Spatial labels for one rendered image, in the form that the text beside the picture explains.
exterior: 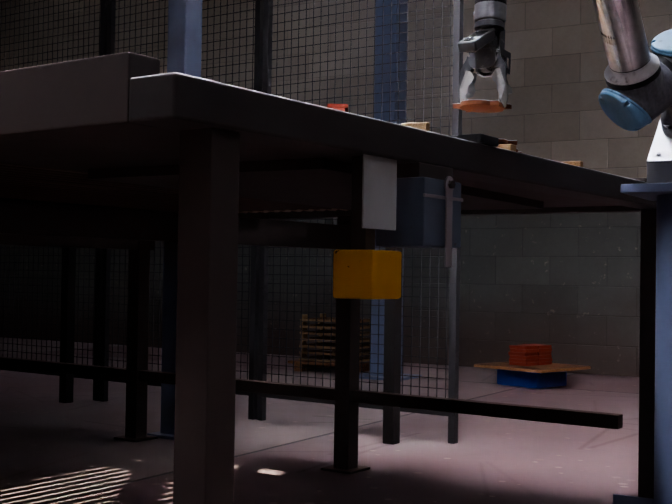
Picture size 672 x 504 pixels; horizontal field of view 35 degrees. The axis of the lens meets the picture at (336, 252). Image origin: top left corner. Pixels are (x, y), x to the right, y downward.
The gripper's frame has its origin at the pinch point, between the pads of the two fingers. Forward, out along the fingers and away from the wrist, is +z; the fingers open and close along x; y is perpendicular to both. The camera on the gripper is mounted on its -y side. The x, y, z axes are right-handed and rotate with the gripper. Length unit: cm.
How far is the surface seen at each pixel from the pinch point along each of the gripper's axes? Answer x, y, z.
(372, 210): -17, -74, 34
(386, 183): -17, -70, 29
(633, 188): -33.6, 8.8, 19.4
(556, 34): 168, 461, -160
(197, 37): 172, 94, -60
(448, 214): -21, -55, 33
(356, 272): -16, -77, 45
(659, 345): -37, 19, 54
